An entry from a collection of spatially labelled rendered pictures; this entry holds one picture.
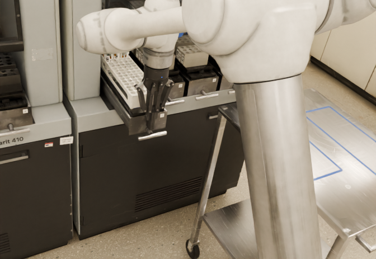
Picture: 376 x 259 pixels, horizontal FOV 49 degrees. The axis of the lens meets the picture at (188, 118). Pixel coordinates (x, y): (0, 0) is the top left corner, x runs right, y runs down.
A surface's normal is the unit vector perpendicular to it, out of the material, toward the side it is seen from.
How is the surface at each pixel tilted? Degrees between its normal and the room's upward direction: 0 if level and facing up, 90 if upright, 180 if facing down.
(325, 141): 0
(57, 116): 0
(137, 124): 90
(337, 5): 81
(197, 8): 85
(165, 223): 0
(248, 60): 95
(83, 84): 90
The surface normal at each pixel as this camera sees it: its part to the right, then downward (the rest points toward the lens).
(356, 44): -0.87, 0.18
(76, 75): 0.48, 0.56
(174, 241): 0.14, -0.81
